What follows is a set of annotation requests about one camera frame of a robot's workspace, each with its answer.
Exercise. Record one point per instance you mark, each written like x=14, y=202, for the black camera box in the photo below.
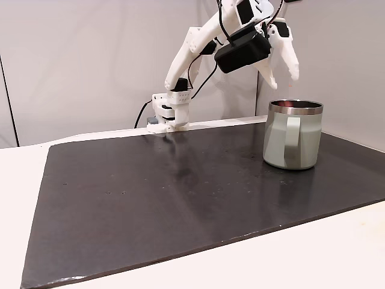
x=240, y=54

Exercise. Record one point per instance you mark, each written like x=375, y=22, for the black rectangular table mat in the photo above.
x=150, y=195

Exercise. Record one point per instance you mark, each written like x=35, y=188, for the pale green steel mug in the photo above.
x=306, y=141

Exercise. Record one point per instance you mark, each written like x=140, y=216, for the grey blue connector block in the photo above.
x=152, y=121

